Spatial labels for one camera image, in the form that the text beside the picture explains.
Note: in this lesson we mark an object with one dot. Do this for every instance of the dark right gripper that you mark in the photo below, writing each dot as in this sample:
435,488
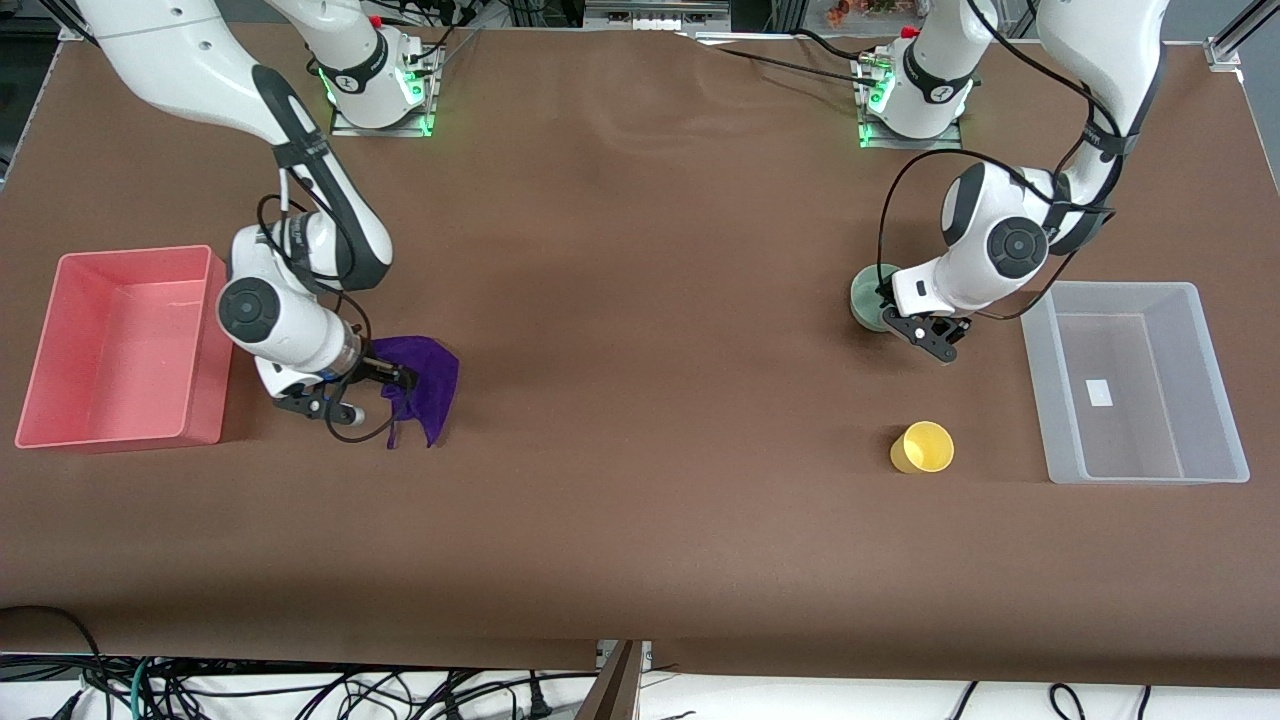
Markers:
378,371

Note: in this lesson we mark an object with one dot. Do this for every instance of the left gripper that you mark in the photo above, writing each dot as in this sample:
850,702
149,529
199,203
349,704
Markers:
886,297

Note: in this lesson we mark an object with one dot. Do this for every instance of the green ceramic bowl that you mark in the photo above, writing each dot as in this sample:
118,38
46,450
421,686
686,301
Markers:
865,300

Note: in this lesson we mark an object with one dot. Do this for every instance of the purple cloth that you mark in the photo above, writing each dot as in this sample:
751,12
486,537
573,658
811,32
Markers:
430,380

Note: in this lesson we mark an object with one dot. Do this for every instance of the yellow plastic cup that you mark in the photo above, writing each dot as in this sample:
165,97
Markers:
925,448

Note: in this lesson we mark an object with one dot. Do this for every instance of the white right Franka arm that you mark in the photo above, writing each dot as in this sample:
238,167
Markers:
250,310

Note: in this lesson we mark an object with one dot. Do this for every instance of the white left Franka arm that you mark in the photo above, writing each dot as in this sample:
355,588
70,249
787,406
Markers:
1017,245

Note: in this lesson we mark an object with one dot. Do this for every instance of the white paper label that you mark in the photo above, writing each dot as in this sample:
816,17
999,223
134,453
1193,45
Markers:
1101,392

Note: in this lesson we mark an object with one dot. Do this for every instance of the pink plastic bin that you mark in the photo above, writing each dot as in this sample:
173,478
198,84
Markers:
120,350

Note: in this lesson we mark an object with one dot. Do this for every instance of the translucent plastic bin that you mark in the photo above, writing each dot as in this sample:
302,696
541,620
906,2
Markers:
1140,440

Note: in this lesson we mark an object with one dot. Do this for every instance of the orange background items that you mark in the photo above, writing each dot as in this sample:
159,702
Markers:
860,10

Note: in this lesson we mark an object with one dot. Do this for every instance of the black power plug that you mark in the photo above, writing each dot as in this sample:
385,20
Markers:
540,702

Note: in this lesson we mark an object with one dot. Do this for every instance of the grey background device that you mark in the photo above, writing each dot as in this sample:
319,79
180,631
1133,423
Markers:
650,15

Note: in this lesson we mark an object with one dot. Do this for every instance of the brown table leg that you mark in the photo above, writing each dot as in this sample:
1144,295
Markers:
615,695

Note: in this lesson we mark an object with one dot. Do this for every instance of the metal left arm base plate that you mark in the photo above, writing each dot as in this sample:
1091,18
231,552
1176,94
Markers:
920,144

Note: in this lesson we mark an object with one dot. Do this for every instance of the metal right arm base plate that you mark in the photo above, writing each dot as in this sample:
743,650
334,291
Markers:
400,128

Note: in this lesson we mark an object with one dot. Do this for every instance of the white table bracket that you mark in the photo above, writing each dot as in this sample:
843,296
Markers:
645,655

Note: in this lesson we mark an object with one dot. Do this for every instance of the aluminium frame profile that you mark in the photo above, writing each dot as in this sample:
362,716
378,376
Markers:
1235,40

